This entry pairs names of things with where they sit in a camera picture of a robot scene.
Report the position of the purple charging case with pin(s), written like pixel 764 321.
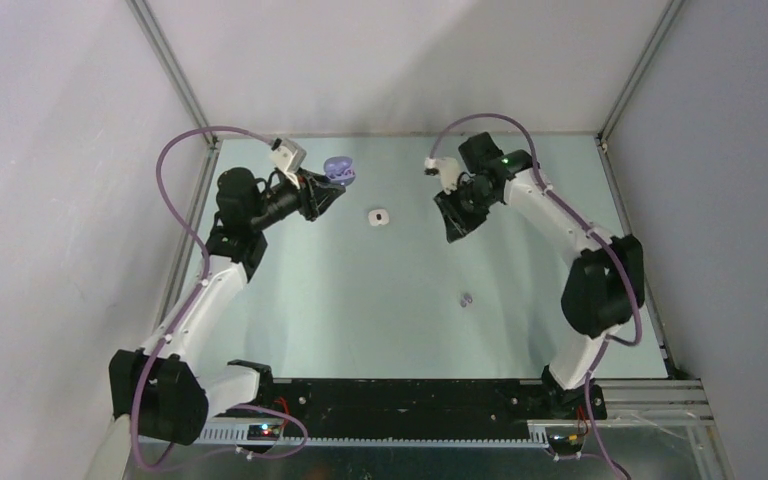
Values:
pixel 340 170

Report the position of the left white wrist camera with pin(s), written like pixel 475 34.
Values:
pixel 287 157

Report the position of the right circuit board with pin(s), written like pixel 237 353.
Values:
pixel 566 440

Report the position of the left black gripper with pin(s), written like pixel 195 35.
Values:
pixel 315 195

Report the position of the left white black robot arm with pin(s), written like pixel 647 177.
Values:
pixel 161 386

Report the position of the white earbud charging case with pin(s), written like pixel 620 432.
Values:
pixel 378 217

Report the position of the left circuit board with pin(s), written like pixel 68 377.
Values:
pixel 263 432

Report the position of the circuit board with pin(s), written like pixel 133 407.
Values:
pixel 566 440
pixel 263 432

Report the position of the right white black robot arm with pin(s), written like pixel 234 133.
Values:
pixel 604 288

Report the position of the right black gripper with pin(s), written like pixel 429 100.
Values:
pixel 448 206

